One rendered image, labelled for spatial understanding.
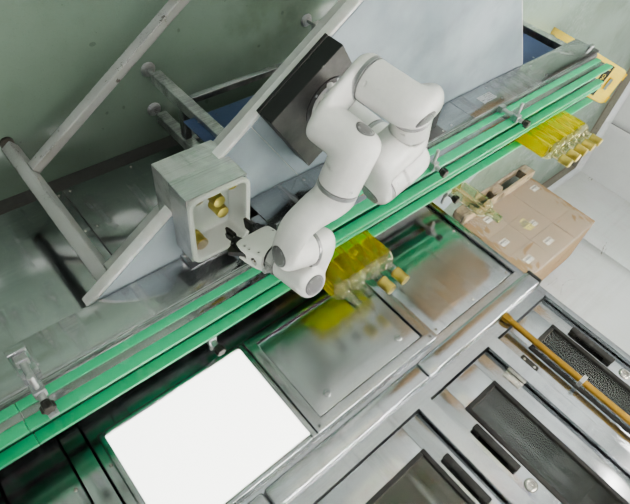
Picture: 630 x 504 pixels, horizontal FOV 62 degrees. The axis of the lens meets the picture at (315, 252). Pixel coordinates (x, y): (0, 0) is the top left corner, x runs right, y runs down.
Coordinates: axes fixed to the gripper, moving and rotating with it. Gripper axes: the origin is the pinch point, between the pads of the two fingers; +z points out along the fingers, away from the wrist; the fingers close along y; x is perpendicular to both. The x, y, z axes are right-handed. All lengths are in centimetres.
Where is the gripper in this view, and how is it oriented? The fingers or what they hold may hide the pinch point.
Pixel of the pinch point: (240, 230)
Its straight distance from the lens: 132.1
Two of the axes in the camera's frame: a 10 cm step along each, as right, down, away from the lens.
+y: 7.6, -4.6, 4.7
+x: -0.8, -7.7, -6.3
